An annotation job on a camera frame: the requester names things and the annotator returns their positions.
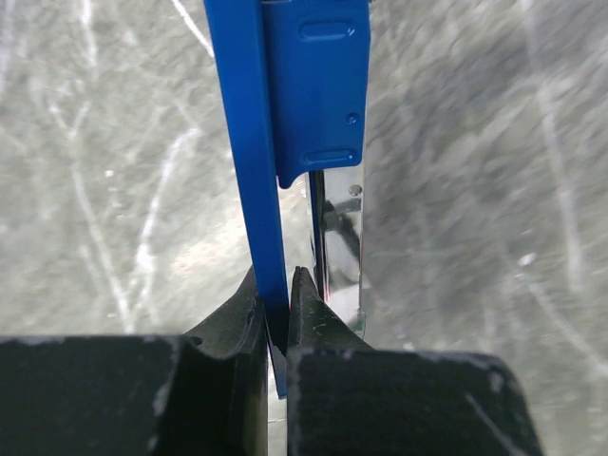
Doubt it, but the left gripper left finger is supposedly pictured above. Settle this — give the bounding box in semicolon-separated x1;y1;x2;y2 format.
1;273;267;455

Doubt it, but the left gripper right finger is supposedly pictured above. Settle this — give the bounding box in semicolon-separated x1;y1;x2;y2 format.
287;267;542;455

